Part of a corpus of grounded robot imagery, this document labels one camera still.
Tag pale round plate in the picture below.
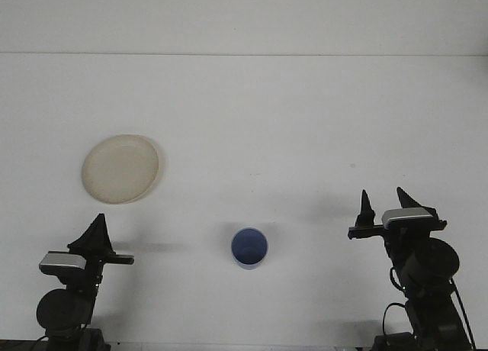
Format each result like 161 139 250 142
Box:
80 134 167 206

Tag grey camera box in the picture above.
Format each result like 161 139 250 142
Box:
39 251 85 275
382 208 435 230

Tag pale blue cup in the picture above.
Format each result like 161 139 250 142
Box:
230 227 269 271

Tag thin black cable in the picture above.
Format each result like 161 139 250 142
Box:
382 266 407 335
451 278 477 349

